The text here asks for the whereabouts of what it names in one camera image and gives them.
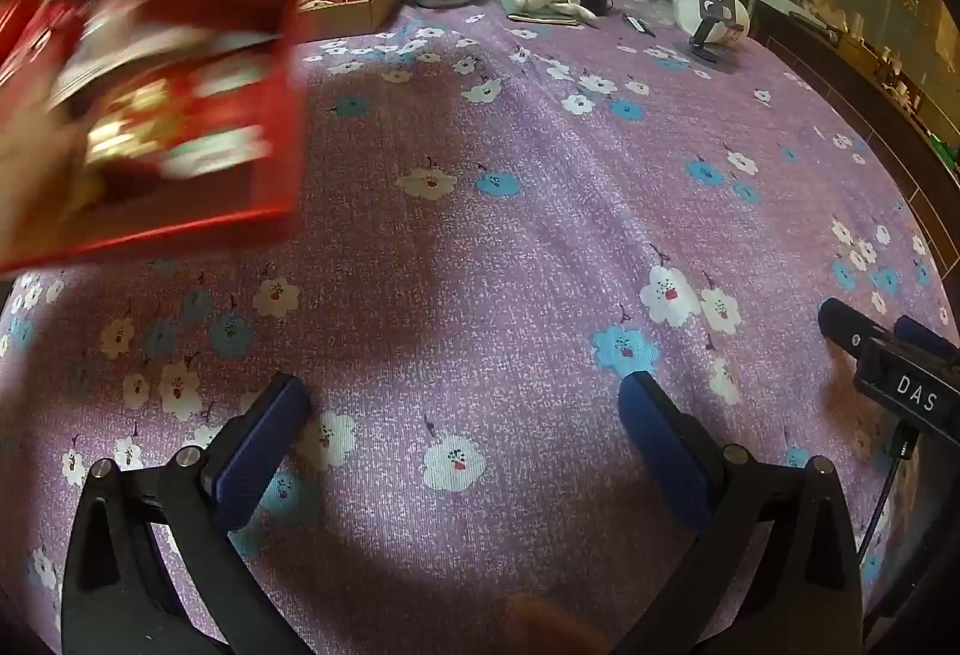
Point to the white bowl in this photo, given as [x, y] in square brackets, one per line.
[690, 10]

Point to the black pen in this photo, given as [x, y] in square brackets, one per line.
[637, 23]

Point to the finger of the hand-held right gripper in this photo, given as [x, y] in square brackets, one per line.
[844, 321]
[922, 334]

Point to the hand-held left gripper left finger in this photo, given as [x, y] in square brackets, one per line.
[259, 445]

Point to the cardboard box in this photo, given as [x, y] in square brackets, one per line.
[375, 14]

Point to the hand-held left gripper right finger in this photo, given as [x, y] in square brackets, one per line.
[667, 452]

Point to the red gift box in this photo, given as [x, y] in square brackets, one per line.
[225, 100]

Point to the floral purple tablecloth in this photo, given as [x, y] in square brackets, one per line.
[525, 265]

